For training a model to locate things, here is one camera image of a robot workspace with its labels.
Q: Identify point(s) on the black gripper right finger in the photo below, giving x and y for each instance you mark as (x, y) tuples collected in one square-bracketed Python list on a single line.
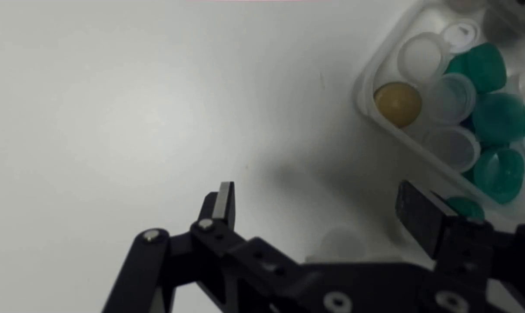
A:
[(477, 261)]

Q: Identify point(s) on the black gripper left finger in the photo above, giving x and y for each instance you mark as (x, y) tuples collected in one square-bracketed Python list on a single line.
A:
[(216, 266)]

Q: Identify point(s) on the green plastic bottle cap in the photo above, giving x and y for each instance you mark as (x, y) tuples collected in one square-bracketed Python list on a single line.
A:
[(468, 207), (501, 119), (477, 68), (498, 174)]

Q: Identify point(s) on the clear white bottle cap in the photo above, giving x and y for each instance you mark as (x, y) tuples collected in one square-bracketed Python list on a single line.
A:
[(451, 98), (461, 35), (454, 148), (421, 56)]

